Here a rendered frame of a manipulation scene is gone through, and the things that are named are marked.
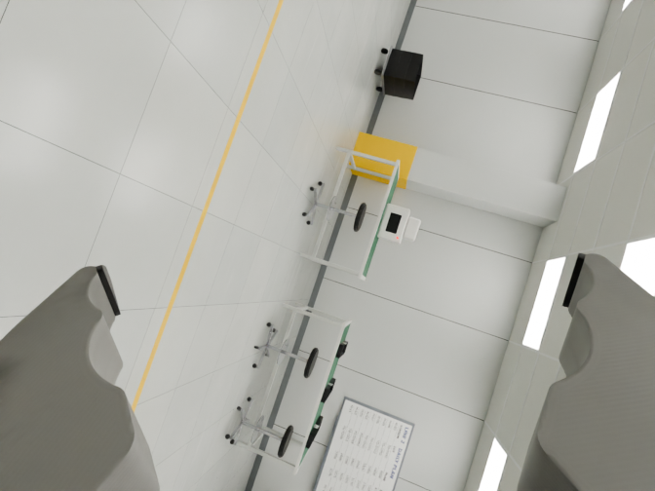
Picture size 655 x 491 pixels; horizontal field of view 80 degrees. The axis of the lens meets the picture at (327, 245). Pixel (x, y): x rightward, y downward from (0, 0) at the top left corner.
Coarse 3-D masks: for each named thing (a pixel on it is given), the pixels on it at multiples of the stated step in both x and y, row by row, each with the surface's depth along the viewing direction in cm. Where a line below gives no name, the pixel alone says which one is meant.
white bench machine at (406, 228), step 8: (392, 208) 487; (400, 208) 485; (384, 216) 488; (392, 216) 486; (400, 216) 485; (408, 216) 500; (384, 224) 488; (392, 224) 486; (400, 224) 484; (408, 224) 486; (416, 224) 485; (384, 232) 488; (392, 232) 486; (400, 232) 484; (408, 232) 486; (416, 232) 485; (392, 240) 486; (400, 240) 484; (408, 240) 492
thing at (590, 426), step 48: (576, 288) 10; (624, 288) 9; (576, 336) 8; (624, 336) 8; (576, 384) 7; (624, 384) 7; (576, 432) 6; (624, 432) 6; (528, 480) 6; (576, 480) 5; (624, 480) 5
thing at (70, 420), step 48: (96, 288) 10; (48, 336) 8; (96, 336) 8; (0, 384) 7; (48, 384) 7; (96, 384) 7; (0, 432) 6; (48, 432) 6; (96, 432) 6; (0, 480) 6; (48, 480) 6; (96, 480) 6; (144, 480) 6
